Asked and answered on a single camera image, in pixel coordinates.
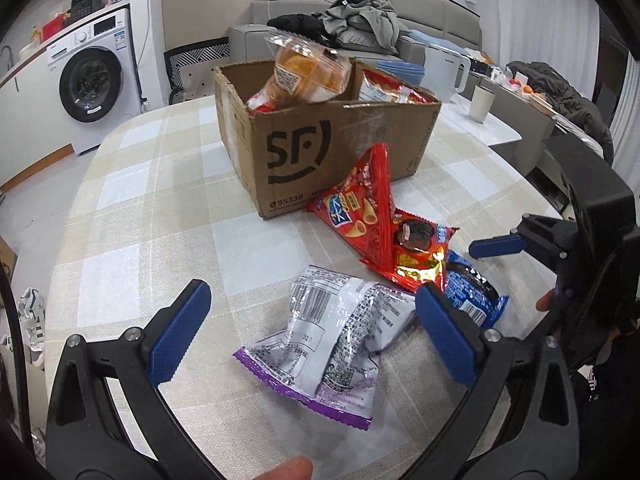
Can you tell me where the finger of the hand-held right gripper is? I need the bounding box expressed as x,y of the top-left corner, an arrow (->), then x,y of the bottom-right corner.
469,214 -> 583,273

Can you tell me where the white washing machine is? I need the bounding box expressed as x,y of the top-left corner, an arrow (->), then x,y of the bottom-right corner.
47,7 -> 143,156

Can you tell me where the brown cardboard box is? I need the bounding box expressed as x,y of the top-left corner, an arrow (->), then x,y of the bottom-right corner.
214,57 -> 442,220

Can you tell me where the white red-edged snack packet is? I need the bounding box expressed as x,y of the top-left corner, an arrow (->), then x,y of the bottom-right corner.
359,66 -> 437,107

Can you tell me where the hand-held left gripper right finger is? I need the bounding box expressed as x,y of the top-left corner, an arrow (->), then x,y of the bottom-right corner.
407,281 -> 583,480

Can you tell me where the person's black clothing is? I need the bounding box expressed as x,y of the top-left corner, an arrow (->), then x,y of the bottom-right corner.
567,340 -> 640,480

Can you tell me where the white green sneaker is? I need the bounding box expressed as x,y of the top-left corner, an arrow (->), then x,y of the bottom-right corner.
17,287 -> 48,368

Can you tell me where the beige cup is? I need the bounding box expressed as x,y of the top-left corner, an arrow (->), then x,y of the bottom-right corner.
470,84 -> 496,125

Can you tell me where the grey sofa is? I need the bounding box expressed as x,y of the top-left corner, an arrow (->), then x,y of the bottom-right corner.
227,0 -> 483,68

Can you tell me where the person's left hand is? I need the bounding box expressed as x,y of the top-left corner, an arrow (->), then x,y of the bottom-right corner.
242,455 -> 314,480

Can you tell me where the black pressure cooker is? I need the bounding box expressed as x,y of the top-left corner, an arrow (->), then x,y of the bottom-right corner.
69,0 -> 105,23

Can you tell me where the white electric kettle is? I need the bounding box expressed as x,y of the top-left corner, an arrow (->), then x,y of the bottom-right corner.
424,41 -> 472,103

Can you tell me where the red cookie packet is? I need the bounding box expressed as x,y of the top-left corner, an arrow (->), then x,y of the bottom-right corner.
360,210 -> 460,293

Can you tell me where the clear bread packet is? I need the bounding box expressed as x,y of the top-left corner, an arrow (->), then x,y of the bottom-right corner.
247,30 -> 352,111

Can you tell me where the grey hooded garment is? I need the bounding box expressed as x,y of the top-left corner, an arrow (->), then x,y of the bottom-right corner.
320,0 -> 401,53

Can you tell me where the dark padded jacket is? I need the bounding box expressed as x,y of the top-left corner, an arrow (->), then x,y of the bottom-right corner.
507,60 -> 616,163

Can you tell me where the printed cardboard floor box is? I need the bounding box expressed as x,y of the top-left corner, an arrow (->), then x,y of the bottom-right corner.
0,234 -> 18,286

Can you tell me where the white kitchen counter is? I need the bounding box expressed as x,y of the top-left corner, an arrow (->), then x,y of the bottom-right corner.
0,42 -> 76,192

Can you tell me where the grey side cabinet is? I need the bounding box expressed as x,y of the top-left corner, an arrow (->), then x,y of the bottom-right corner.
490,77 -> 558,177

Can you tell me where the blue cookie packet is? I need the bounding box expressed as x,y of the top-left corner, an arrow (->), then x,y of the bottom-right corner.
442,250 -> 510,330

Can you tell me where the red chip packet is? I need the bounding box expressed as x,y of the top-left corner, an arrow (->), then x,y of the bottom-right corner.
306,142 -> 401,286

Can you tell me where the folded patterned play mat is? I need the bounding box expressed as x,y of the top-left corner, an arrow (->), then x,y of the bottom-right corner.
164,40 -> 233,106

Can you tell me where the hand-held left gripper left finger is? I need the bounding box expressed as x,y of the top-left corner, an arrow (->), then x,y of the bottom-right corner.
45,279 -> 221,480

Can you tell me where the light blue cloth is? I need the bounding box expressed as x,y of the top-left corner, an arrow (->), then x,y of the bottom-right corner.
407,30 -> 451,53

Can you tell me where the purple silver snack packet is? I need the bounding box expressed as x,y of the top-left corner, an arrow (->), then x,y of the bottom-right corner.
232,265 -> 418,432

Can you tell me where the small red snack packet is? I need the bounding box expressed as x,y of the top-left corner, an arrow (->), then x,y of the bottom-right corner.
246,91 -> 281,112

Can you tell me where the red storage box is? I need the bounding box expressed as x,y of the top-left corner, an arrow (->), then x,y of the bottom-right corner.
41,14 -> 68,43

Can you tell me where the black jacket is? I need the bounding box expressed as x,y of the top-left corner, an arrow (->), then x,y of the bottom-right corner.
267,14 -> 331,43

